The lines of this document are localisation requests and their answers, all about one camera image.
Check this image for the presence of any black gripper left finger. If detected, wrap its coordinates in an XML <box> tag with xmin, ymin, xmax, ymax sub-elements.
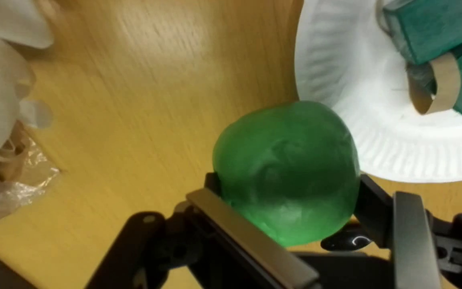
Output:
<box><xmin>84</xmin><ymin>172</ymin><xmax>322</xmax><ymax>289</ymax></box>

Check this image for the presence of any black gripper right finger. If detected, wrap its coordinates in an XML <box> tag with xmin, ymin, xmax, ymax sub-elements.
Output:
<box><xmin>322</xmin><ymin>173</ymin><xmax>462</xmax><ymax>289</ymax></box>

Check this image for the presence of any green ball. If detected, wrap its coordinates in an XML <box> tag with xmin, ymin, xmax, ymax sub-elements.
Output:
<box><xmin>211</xmin><ymin>99</ymin><xmax>363</xmax><ymax>249</ymax></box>

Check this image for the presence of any white orange printed plastic bag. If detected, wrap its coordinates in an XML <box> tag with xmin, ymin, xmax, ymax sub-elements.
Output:
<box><xmin>0</xmin><ymin>0</ymin><xmax>59</xmax><ymax>180</ymax></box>

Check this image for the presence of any clear bag of snacks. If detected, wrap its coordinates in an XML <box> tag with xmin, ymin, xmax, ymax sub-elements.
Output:
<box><xmin>0</xmin><ymin>120</ymin><xmax>63</xmax><ymax>228</ymax></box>

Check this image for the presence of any white paper plate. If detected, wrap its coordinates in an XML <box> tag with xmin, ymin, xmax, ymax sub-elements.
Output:
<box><xmin>293</xmin><ymin>0</ymin><xmax>462</xmax><ymax>184</ymax></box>

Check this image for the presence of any beige tape ring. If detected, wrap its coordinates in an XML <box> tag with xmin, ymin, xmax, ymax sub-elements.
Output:
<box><xmin>407</xmin><ymin>50</ymin><xmax>462</xmax><ymax>117</ymax></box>

